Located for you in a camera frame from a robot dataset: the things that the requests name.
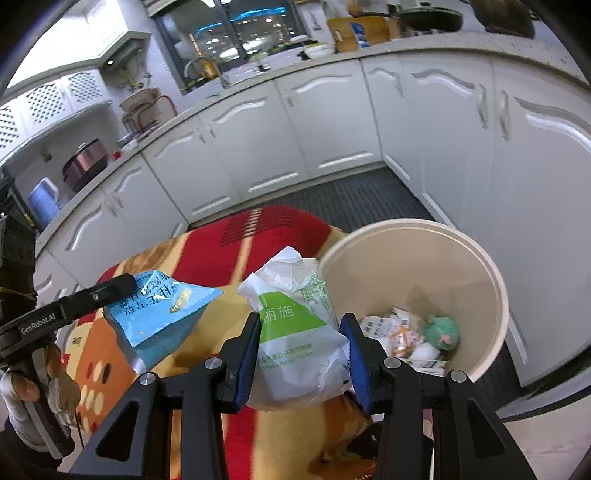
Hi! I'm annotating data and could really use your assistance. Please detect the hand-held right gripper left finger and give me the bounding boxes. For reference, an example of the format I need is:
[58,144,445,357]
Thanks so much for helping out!
[69,313,262,480]

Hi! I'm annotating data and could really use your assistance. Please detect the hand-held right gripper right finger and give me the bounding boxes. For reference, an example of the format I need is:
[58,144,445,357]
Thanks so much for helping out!
[341,313,532,480]

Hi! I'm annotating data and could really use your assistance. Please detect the dark window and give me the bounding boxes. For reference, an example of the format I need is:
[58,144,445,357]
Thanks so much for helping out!
[154,0,315,95]

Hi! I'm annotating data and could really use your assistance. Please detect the printed white leaflet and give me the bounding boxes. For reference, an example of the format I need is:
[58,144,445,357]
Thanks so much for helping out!
[406,359,451,376]

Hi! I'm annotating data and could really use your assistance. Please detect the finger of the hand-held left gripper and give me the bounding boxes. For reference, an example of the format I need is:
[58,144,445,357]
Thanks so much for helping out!
[58,273,137,324]

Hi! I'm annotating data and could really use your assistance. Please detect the green cloth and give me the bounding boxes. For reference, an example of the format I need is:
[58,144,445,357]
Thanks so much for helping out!
[424,315,461,354]

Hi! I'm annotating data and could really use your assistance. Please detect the white wall cabinet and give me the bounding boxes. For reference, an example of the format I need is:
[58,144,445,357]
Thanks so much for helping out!
[9,0,141,88]

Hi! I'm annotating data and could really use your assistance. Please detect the white cutting board red rim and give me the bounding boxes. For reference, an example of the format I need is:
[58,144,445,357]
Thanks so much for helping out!
[154,95,178,121]

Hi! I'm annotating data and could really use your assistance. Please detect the white bowl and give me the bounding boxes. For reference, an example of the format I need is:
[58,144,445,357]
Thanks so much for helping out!
[302,42,336,60]

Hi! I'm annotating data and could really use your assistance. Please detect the blue snack bag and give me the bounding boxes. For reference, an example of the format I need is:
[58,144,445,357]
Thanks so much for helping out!
[102,270,225,374]

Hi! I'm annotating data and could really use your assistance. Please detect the wooden cutting board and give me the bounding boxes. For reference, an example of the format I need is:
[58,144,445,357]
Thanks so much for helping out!
[327,16,393,52]

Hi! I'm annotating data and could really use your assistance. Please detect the printed blanket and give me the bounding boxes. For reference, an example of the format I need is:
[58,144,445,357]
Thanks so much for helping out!
[60,205,384,480]

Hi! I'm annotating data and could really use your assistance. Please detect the person's left hand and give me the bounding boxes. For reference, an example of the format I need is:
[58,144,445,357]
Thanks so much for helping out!
[0,344,81,446]

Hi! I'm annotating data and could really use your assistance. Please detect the white kitchen cabinets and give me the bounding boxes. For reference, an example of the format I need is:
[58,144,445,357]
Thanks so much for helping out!
[32,41,591,407]

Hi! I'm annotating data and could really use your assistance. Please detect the white lattice door cabinet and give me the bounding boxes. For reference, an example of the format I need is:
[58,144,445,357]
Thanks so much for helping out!
[0,69,114,155]

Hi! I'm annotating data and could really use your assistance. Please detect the dark ribbed floor mat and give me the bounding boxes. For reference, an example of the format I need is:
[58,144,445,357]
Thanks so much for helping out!
[189,166,437,232]

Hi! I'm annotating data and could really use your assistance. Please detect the dark cooking pot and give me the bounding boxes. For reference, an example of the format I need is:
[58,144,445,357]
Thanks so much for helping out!
[471,0,536,38]

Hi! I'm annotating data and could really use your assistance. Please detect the green white tissue packet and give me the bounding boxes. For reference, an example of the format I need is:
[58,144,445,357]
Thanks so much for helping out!
[237,246,352,411]

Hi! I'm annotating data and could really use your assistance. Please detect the beige bowl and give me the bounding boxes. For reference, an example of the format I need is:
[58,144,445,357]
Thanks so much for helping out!
[120,88,162,116]

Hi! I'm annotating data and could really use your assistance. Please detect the black wire dish rack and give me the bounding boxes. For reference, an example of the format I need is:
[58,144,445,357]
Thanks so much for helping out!
[121,104,178,134]

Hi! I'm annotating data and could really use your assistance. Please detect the black wok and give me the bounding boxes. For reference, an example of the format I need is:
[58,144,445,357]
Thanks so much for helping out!
[397,4,464,33]

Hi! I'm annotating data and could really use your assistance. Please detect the blue kettle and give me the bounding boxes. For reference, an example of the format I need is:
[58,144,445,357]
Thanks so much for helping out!
[28,178,61,229]

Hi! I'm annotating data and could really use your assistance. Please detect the beige trash bin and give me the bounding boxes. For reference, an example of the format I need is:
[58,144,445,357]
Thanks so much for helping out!
[318,219,509,393]

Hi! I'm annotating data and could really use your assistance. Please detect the red rice cooker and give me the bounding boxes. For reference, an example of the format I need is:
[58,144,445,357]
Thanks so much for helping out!
[62,138,109,192]

